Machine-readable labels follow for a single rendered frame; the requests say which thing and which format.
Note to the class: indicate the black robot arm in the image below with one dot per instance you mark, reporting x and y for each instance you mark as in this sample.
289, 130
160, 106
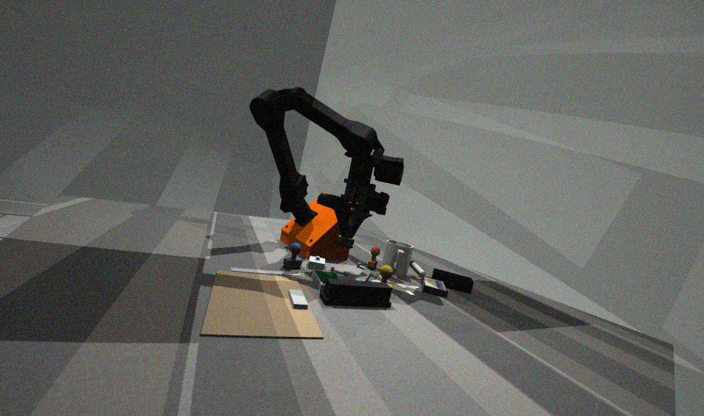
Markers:
268, 110

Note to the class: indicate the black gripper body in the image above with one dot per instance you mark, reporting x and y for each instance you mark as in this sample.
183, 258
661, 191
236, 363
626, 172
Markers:
343, 202

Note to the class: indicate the red-handled rubber stamp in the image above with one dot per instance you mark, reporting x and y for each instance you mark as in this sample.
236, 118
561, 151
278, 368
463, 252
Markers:
375, 251

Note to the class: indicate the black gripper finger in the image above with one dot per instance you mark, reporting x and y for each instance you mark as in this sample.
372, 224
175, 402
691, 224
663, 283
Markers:
357, 218
343, 219

